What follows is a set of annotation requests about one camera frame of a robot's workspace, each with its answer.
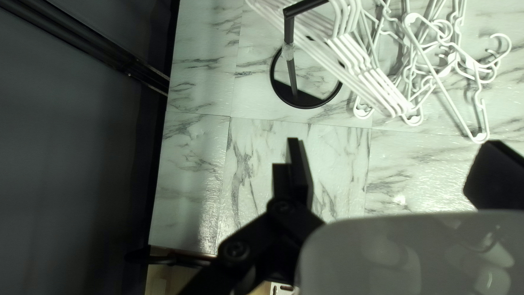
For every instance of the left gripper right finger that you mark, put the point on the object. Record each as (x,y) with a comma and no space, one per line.
(497,180)

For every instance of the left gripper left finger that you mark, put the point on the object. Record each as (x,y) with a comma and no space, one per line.
(297,180)

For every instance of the pile of white hangers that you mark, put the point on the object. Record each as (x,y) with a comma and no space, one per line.
(479,139)

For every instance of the black hanger rack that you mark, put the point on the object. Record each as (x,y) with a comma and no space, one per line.
(301,100)

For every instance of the row of white hangers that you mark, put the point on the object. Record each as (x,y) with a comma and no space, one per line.
(368,82)

